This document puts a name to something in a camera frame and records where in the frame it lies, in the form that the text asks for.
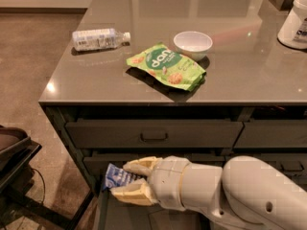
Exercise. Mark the grey cabinet island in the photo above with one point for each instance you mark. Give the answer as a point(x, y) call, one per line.
point(250, 75)

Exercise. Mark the middle right drawer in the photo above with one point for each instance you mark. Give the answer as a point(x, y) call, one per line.
point(288, 163)

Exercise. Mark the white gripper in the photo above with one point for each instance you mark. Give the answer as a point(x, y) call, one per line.
point(167, 182)

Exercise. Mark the black cart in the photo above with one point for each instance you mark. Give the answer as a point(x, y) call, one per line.
point(16, 151)

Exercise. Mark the white canister with label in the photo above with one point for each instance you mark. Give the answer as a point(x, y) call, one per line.
point(294, 30)

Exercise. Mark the middle left drawer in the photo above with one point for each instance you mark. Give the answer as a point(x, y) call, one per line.
point(97, 162)

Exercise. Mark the white bowl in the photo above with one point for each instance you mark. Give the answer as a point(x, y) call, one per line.
point(194, 45)

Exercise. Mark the top left drawer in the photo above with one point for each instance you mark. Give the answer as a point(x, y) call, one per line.
point(138, 134)

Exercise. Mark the green snack bag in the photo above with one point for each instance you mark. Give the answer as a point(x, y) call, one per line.
point(168, 67)

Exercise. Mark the blue rxbar blueberry bar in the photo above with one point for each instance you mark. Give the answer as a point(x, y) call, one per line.
point(117, 177)

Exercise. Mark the clear plastic water bottle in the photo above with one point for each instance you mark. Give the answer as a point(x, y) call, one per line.
point(99, 39)

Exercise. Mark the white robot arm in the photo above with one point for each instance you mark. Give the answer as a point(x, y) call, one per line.
point(244, 194)

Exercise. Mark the top right drawer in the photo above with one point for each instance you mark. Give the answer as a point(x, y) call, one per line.
point(273, 134)

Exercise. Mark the open bottom left drawer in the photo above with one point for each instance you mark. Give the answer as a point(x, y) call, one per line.
point(112, 214)

